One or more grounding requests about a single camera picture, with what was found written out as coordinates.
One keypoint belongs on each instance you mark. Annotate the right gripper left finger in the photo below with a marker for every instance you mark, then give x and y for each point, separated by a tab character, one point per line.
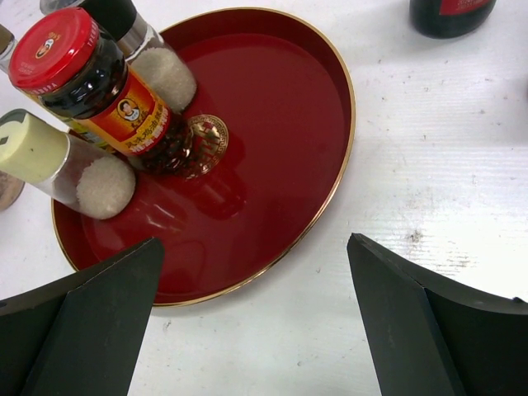
81	334

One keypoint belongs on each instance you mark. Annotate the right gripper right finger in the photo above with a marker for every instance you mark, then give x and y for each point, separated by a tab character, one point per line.
431	335

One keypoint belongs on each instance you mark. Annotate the tall dark soy sauce bottle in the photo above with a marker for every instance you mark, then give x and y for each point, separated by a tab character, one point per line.
445	19

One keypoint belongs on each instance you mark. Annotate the red lid sauce jar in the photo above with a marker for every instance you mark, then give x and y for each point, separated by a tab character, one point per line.
72	67

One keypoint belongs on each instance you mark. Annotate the small yellow label bottle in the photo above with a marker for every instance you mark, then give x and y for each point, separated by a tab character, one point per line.
8	43

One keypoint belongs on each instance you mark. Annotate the round red tray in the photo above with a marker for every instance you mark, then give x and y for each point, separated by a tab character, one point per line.
274	120

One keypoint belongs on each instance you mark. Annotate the cream cap spice jar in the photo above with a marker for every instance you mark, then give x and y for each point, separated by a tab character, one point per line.
79	175

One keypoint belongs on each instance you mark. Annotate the silver cap spice shaker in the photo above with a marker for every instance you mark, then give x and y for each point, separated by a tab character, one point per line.
144	49

